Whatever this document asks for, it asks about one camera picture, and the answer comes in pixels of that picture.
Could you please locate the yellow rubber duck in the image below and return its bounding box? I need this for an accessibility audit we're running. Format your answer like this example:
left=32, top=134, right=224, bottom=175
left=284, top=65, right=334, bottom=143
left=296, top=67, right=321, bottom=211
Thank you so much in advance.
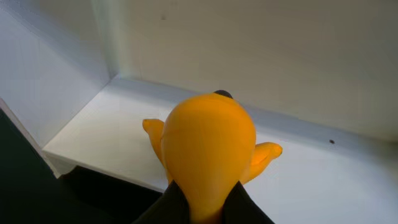
left=142, top=90, right=284, bottom=224

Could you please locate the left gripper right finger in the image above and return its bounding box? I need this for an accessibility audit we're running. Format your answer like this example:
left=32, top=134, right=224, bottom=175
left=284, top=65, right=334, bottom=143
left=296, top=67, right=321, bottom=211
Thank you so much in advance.
left=222, top=181, right=276, bottom=224

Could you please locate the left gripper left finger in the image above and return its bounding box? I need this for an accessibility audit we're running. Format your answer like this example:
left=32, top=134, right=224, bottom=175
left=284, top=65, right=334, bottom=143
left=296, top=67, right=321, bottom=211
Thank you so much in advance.
left=132, top=180, right=191, bottom=224

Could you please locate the white shelf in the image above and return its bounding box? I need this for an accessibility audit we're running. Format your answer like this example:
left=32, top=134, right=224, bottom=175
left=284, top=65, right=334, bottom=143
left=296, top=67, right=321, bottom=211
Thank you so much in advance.
left=0, top=0, right=398, bottom=224

